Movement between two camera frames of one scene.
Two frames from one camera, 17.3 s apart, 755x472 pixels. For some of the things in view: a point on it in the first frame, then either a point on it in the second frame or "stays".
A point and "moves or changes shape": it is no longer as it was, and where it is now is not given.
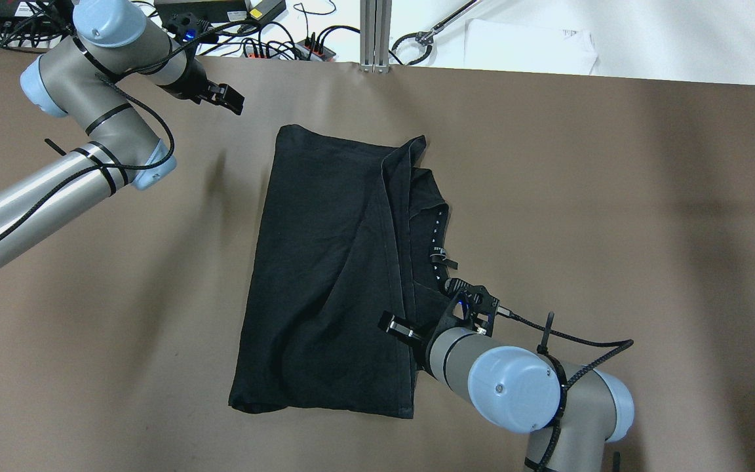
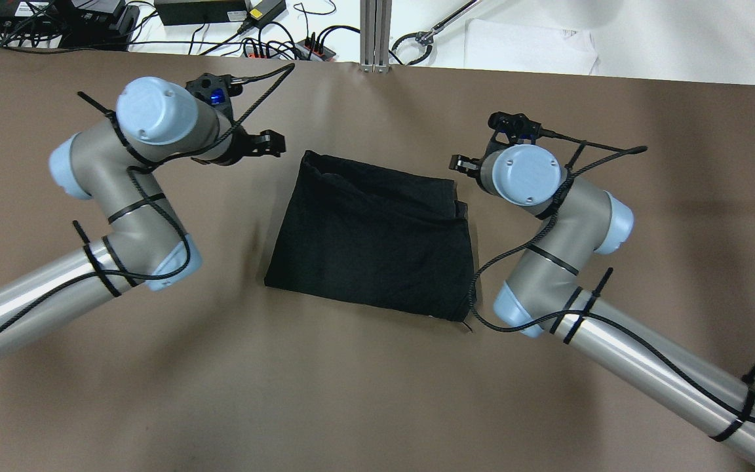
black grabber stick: (426, 37) stays
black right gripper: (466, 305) to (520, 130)
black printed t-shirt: (345, 231) moves or changes shape
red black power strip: (302, 51) stays
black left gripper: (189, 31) to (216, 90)
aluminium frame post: (375, 30) stays
